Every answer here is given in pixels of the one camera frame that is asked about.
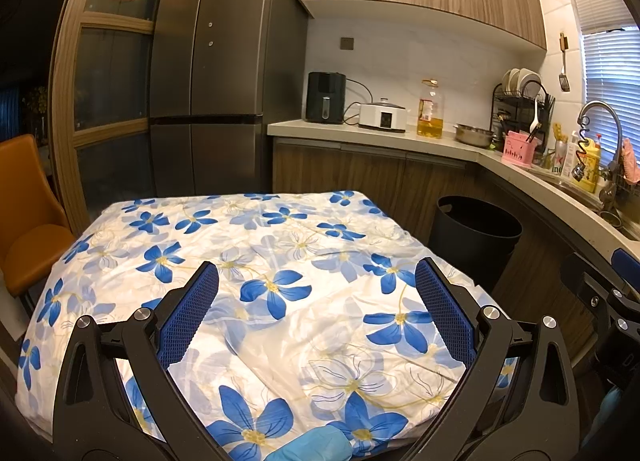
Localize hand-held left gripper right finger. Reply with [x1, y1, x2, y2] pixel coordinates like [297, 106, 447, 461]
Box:
[414, 257, 581, 461]

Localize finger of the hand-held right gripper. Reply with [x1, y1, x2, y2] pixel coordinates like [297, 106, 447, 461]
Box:
[611, 247, 640, 287]
[562, 252, 640, 338]

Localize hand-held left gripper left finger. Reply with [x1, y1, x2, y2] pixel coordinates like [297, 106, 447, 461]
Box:
[50, 261, 226, 461]

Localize black trash bin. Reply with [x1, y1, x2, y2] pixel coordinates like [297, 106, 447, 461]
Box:
[429, 195, 523, 294]

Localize person's left forearm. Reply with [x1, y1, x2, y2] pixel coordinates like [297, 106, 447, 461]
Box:
[264, 428, 352, 461]

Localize person's right forearm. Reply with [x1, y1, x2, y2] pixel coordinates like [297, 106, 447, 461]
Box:
[594, 387, 628, 449]

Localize steel sink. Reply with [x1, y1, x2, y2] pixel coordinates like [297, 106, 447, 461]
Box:
[540, 168, 640, 242]

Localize pink cloth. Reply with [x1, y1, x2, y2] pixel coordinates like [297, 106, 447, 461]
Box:
[621, 138, 640, 184]

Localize yellow detergent bottle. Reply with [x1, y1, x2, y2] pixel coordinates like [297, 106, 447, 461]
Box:
[575, 137, 602, 193]

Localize beer can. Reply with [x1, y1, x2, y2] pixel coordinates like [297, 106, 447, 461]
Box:
[550, 143, 568, 178]

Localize blue floral tablecloth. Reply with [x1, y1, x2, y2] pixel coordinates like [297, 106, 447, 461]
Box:
[15, 191, 518, 461]

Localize pink utensil holder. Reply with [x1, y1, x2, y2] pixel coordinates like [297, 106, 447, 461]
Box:
[502, 133, 535, 168]

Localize steel kitchen faucet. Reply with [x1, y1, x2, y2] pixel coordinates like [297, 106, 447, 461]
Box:
[577, 101, 625, 214]

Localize wooden base cabinets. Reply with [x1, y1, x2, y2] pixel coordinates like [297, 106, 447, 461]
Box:
[272, 137, 608, 367]

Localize steel basin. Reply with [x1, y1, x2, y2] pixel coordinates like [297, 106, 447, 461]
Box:
[453, 123, 496, 146]

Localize orange chair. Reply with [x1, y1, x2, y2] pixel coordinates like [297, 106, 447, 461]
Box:
[0, 135, 76, 299]

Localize hanging slotted spatula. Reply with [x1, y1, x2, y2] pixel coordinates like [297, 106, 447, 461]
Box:
[558, 32, 571, 92]

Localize cooking oil bottle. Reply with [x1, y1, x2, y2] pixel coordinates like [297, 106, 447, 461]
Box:
[416, 80, 445, 138]

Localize black dish rack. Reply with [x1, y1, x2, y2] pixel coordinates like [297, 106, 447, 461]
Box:
[491, 68, 556, 142]

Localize window blind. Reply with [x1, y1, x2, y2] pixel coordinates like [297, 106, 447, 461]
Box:
[555, 0, 640, 172]

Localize white rice cooker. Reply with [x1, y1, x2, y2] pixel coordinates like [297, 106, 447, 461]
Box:
[357, 98, 408, 132]

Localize black air fryer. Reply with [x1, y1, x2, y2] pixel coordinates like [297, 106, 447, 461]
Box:
[305, 72, 347, 124]

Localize grey refrigerator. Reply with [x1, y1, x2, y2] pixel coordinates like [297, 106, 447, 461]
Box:
[149, 0, 308, 196]

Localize wooden glass door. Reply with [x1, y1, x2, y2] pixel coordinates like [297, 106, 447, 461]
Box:
[50, 0, 201, 237]

